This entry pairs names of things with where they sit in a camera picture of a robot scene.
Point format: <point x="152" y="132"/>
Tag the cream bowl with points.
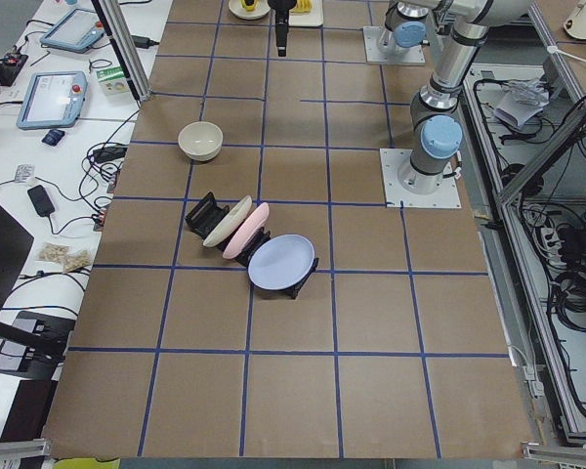
<point x="201" y="140"/>

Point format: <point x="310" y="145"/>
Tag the near teach pendant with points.
<point x="53" y="100"/>

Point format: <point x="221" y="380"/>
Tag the black phone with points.
<point x="41" y="201"/>

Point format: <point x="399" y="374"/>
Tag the bag of wooden pieces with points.
<point x="60" y="254"/>

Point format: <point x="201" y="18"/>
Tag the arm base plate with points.
<point x="404" y="187"/>
<point x="381" y="47"/>

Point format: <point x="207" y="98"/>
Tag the black dish rack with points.
<point x="206" y="215"/>

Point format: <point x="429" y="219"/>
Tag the cream plate in rack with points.
<point x="229" y="223"/>

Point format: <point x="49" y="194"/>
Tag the green white box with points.
<point x="112" y="81"/>

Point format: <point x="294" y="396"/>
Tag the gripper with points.
<point x="281" y="5"/>

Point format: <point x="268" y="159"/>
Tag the blue plate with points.
<point x="281" y="262"/>

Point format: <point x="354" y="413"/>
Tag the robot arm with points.
<point x="437" y="135"/>
<point x="400" y="29"/>

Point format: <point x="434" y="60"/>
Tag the cream rectangular tray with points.
<point x="312" y="19"/>

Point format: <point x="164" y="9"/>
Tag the cream plate with lemon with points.
<point x="262" y="9"/>

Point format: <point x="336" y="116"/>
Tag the aluminium frame post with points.
<point x="118" y="33"/>

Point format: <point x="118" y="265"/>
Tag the pink plate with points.
<point x="247" y="230"/>

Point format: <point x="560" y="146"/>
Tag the teach pendant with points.
<point x="53" y="100"/>
<point x="76" y="32"/>

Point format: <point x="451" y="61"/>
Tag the black power adapter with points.
<point x="143" y="42"/>

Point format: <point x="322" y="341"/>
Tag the far teach pendant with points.
<point x="76" y="32"/>

